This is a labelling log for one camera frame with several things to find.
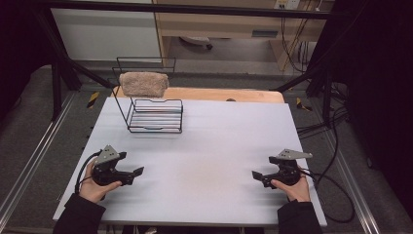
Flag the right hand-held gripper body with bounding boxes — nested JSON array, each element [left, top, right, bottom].
[[262, 148, 314, 190]]

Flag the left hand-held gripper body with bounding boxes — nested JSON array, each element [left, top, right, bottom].
[[92, 144, 135, 187]]

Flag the black wire rack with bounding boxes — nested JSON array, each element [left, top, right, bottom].
[[107, 57, 184, 135]]

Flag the brown towel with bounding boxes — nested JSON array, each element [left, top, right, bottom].
[[118, 71, 170, 98]]

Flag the person's right hand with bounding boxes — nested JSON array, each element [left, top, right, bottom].
[[270, 175, 312, 203]]

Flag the person's left hand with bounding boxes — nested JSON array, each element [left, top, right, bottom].
[[78, 160, 123, 205]]

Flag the white table cover sheet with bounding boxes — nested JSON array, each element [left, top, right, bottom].
[[53, 97, 328, 227]]

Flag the yellow black tape strip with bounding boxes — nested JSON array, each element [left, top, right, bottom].
[[86, 91, 100, 109], [295, 97, 313, 112]]

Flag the wooden table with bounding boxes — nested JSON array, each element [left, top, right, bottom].
[[111, 85, 285, 104]]

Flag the black curtain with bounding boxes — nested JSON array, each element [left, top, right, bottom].
[[324, 0, 413, 211], [0, 0, 55, 123]]

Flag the white cabinet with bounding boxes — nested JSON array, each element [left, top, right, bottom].
[[50, 0, 163, 61]]

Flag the white chair base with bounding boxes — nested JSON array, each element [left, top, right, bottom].
[[178, 35, 214, 51]]

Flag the light wooden desk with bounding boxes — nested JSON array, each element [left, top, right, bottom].
[[152, 0, 335, 71]]

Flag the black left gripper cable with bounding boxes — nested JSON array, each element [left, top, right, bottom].
[[74, 150, 102, 196]]

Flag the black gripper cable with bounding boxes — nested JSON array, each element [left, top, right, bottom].
[[74, 150, 102, 196], [300, 169, 356, 224]]

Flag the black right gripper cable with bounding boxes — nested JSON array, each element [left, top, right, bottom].
[[300, 169, 356, 224]]

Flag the black floor cable bundle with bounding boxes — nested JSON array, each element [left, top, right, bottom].
[[296, 105, 351, 139]]

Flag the aluminium floor rail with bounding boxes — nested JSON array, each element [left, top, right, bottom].
[[0, 92, 78, 222], [319, 130, 382, 234]]

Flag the hanging cables under desk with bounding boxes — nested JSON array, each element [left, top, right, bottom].
[[280, 16, 314, 74]]

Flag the white wall socket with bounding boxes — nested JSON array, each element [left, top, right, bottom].
[[274, 0, 301, 10]]

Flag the black metal frame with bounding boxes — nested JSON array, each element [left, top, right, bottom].
[[32, 0, 358, 123]]

